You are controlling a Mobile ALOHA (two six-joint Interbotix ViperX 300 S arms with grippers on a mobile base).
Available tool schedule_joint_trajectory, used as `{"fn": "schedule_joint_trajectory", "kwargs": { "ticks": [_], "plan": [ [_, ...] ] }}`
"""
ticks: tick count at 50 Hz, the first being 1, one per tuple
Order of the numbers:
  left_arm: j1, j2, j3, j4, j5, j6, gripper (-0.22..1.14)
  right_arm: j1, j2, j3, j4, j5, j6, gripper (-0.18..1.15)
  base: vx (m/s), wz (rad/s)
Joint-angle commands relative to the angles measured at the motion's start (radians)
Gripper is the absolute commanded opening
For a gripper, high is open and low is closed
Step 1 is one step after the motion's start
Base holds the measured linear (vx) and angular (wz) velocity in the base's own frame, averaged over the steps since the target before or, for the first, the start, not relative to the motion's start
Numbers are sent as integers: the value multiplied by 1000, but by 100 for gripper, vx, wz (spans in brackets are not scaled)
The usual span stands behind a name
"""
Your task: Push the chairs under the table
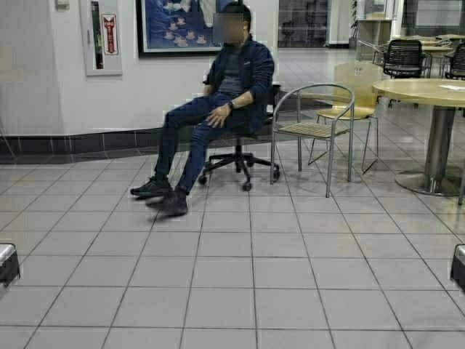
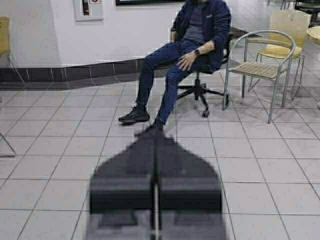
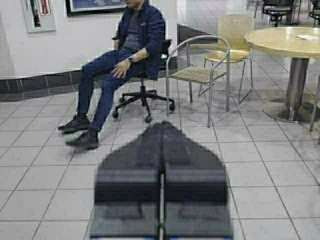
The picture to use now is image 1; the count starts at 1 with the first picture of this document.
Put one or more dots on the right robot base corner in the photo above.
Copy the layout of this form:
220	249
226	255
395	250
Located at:
457	273

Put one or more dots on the black swivel office chair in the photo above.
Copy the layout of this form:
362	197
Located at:
242	161

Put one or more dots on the seated person in blue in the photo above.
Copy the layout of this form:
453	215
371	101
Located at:
236	91

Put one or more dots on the grey metal slatted armchair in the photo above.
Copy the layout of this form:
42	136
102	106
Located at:
341	124

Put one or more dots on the wooden chair by round table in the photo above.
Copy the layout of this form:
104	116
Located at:
359	76

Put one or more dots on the white fire extinguisher cabinet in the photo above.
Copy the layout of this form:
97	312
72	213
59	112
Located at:
100	36

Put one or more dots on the black mesh office chair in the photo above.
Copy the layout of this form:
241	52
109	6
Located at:
405	59

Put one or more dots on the framed blue wall poster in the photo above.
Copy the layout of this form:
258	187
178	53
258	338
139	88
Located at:
180	28

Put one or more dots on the round wooden pedestal table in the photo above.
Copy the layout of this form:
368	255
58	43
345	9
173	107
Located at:
444	96

